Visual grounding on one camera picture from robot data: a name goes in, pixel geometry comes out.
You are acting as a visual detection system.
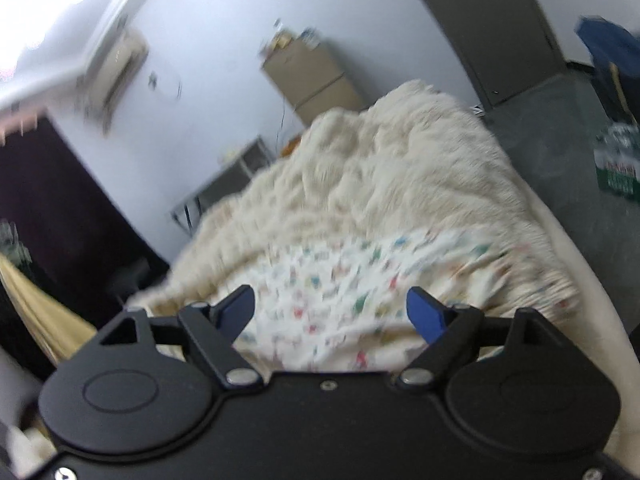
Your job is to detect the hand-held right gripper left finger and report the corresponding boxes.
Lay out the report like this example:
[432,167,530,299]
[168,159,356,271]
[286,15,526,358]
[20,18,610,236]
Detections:
[97,284,264,392]

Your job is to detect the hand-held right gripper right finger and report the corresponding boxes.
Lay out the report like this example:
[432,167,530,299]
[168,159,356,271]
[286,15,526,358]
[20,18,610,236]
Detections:
[395,286,571,392]

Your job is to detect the cream cartoon print garment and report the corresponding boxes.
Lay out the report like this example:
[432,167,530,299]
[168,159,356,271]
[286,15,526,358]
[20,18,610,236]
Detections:
[232,230,583,373]

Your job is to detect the cream fluffy blanket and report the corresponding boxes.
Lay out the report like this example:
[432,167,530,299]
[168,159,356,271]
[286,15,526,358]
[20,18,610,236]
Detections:
[125,79,583,376]

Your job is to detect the yellow textured towel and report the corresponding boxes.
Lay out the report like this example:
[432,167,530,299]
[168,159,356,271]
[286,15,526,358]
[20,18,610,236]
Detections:
[0,252,98,376]

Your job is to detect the dark curtain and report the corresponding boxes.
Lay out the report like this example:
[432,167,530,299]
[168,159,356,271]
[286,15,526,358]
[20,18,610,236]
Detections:
[0,115,171,376]

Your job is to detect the beige small fridge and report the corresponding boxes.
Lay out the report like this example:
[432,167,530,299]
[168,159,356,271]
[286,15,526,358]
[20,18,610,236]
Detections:
[260,35,363,126]

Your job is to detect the green pack of water bottles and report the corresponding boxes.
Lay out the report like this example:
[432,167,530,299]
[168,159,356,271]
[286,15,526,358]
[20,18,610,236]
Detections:
[594,121,640,197]

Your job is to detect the white air conditioner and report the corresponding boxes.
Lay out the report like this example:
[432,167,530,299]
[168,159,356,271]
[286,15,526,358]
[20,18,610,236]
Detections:
[82,27,151,121]

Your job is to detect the grey door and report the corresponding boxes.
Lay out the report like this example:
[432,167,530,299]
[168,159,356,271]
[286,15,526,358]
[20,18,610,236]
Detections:
[395,0,568,108]

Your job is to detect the blue fabric item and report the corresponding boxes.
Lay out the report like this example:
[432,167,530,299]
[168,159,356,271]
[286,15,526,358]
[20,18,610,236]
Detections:
[575,15,640,126]

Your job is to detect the grey metal-frame desk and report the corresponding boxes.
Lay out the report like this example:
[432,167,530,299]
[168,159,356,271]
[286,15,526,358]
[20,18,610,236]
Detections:
[170,135,273,236]

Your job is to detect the white looped cable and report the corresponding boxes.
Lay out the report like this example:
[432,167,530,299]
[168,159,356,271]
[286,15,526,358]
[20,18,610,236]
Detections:
[150,67,183,103]

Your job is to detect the curtain rail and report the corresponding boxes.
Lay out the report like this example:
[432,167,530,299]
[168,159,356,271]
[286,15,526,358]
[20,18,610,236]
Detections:
[0,110,41,146]

